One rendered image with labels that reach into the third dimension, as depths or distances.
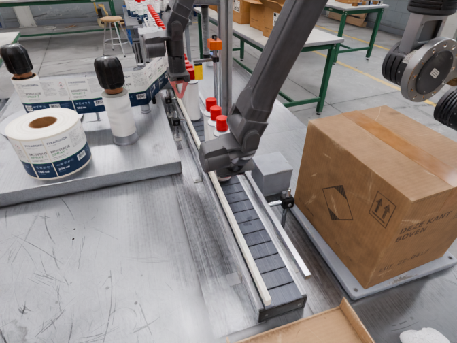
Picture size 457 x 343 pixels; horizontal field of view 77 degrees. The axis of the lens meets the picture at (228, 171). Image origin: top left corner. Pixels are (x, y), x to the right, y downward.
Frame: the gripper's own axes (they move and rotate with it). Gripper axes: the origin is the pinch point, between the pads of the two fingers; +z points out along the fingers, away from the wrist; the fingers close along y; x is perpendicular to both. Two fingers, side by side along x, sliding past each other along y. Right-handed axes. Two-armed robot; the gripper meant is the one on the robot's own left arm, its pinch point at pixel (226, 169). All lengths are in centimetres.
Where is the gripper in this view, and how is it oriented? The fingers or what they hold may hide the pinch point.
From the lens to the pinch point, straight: 84.0
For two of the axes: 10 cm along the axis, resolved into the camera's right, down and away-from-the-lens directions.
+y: -9.5, 1.7, -2.6
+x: 2.3, 9.5, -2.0
